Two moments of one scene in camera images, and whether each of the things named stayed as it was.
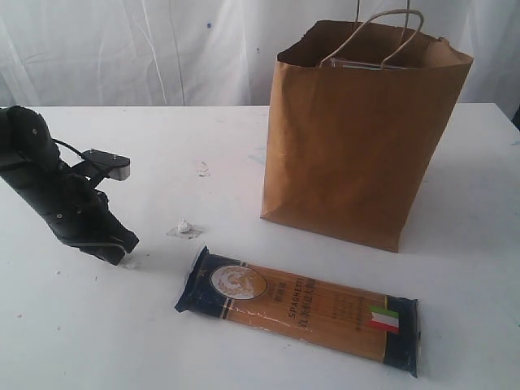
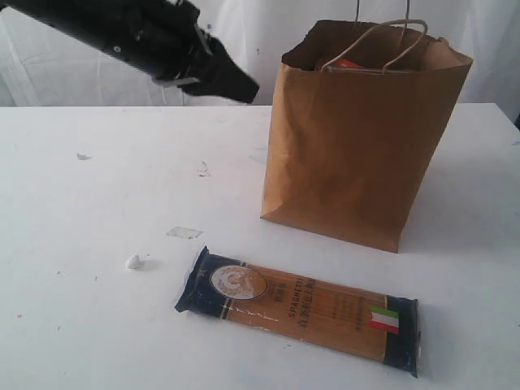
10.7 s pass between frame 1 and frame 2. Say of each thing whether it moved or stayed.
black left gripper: moved
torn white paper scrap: stayed
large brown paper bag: stayed
